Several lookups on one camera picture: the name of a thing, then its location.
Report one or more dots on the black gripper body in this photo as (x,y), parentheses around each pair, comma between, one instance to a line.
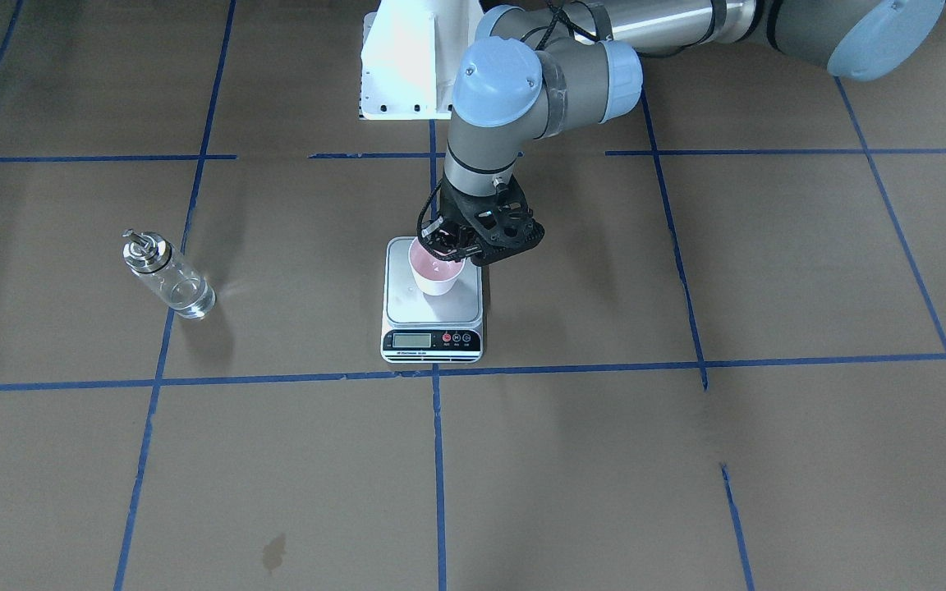
(458,212)

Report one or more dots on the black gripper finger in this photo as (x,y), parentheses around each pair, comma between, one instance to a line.
(446,239)

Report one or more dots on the pink paper cup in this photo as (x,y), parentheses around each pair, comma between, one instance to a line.
(432,276)

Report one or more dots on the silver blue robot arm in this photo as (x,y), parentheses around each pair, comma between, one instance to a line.
(530,75)

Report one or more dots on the digital kitchen scale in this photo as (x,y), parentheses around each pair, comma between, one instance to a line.
(418,328)

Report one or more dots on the glass sauce dispenser bottle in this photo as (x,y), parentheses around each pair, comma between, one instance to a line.
(168,274)

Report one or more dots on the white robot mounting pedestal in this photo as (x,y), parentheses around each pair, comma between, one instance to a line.
(410,57)

